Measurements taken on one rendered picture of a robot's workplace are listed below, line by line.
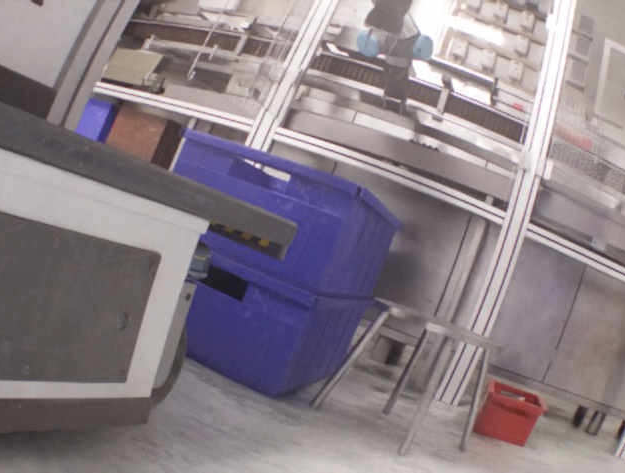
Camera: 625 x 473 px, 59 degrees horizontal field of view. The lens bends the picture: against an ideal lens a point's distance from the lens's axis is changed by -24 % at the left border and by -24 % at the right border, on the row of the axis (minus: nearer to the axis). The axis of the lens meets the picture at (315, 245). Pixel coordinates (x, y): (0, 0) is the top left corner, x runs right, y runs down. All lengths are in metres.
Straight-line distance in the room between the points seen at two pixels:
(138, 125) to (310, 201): 1.31
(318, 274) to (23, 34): 0.91
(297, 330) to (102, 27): 0.78
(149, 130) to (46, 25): 1.96
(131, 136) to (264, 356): 1.38
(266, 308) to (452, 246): 1.13
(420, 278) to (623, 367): 0.94
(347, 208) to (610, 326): 1.36
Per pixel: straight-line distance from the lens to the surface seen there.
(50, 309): 0.53
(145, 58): 2.61
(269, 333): 1.29
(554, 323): 2.31
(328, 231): 1.27
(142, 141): 2.46
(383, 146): 2.14
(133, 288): 0.61
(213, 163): 1.36
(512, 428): 1.68
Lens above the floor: 0.31
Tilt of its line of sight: level
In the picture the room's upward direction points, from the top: 21 degrees clockwise
